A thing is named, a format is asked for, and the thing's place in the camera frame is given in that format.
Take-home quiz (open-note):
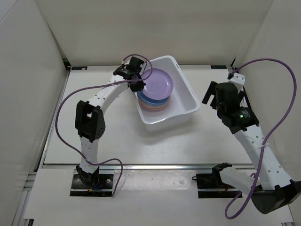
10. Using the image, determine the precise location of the blue plate front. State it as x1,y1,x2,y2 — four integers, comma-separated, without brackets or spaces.
137,91,170,104

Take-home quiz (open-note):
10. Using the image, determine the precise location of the purple plate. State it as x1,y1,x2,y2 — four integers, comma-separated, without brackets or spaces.
137,95,170,105
142,68,174,100

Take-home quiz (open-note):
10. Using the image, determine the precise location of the pink plate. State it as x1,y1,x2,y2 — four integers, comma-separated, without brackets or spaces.
142,104,167,111

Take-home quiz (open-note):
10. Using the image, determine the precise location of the white plastic bin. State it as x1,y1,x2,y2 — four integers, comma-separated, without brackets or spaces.
133,56,200,131

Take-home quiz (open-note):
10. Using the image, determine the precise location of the cream plate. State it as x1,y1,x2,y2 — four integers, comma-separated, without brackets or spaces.
138,99,169,109

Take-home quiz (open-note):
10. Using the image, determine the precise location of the light blue plate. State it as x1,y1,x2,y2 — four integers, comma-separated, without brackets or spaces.
138,97,170,107

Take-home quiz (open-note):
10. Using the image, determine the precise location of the orange plate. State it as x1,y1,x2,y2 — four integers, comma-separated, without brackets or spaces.
139,102,168,110

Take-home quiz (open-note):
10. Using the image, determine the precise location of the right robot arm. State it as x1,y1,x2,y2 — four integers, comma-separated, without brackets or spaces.
207,81,301,214

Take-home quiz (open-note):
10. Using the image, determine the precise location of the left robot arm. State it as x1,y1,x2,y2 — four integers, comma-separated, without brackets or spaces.
75,56,200,190

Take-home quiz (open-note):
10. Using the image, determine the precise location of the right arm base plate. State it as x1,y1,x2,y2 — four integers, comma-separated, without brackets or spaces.
191,173,239,199

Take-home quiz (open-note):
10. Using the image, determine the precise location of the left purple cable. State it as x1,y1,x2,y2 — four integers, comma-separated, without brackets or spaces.
55,54,155,197

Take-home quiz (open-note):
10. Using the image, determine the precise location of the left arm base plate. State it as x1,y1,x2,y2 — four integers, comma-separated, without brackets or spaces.
70,169,114,197

